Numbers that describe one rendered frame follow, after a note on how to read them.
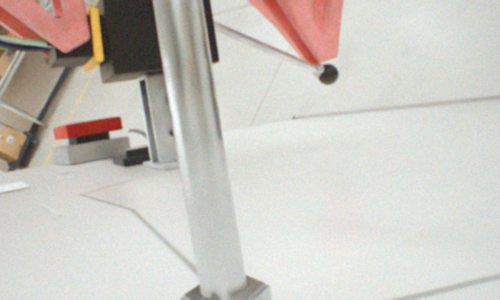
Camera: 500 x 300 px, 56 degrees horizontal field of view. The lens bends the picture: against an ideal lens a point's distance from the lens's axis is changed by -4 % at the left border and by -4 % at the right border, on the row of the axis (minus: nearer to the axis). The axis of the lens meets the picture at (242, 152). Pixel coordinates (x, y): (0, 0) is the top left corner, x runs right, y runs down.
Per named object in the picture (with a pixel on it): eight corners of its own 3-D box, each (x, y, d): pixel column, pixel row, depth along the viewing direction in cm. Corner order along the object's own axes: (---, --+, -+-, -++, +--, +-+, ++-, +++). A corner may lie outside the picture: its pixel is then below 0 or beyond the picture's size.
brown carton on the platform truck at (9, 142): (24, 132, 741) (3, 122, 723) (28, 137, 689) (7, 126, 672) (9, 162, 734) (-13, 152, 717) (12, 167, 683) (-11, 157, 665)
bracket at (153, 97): (208, 162, 25) (192, 64, 24) (163, 170, 24) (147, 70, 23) (182, 158, 29) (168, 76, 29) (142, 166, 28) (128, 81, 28)
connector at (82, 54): (148, 52, 24) (144, 14, 24) (51, 58, 22) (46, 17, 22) (133, 62, 27) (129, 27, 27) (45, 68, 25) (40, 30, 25)
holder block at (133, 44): (220, 62, 25) (209, -13, 25) (114, 74, 23) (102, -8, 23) (194, 72, 29) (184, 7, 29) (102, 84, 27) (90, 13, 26)
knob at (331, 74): (343, 84, 30) (342, 62, 30) (325, 84, 30) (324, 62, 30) (331, 86, 32) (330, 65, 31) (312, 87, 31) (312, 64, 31)
